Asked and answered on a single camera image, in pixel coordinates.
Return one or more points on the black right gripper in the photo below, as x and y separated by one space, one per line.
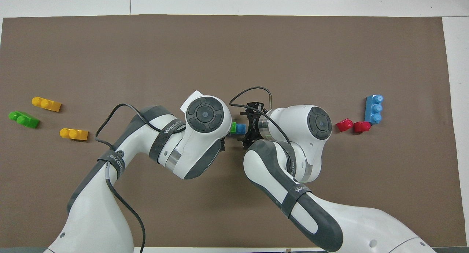
255 126

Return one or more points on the blue three-stud toy block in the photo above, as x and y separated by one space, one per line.
374 110
241 129

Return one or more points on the green two-stud toy block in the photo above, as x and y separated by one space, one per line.
25 119
233 127

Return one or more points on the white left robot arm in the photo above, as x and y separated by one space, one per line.
91 216

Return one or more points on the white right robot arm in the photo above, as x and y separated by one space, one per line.
293 121

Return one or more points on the red single-stud toy block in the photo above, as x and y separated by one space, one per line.
361 127
344 125

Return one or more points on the yellow two-stud toy block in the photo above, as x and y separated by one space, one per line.
47 104
75 135

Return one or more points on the brown paper table mat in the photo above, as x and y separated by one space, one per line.
234 44

